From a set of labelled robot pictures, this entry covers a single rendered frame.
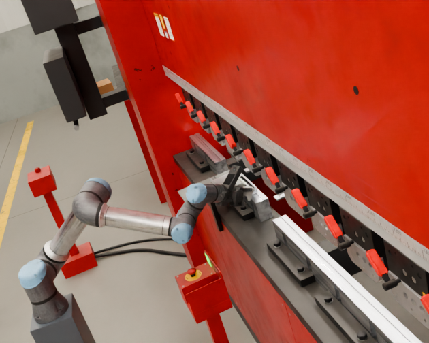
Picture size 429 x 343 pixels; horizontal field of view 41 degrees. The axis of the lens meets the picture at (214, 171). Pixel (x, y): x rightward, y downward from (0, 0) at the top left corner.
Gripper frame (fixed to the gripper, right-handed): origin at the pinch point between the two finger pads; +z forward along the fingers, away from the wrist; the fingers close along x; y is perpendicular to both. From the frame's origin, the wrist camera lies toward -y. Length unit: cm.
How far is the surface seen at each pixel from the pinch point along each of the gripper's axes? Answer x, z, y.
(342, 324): 70, -36, 33
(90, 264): -195, 55, 79
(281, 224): 25.9, -11.5, 10.9
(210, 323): -4, -14, 57
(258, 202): 5.7, -1.9, 5.4
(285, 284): 40, -24, 29
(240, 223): -3.9, -1.4, 15.8
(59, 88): -131, -18, -41
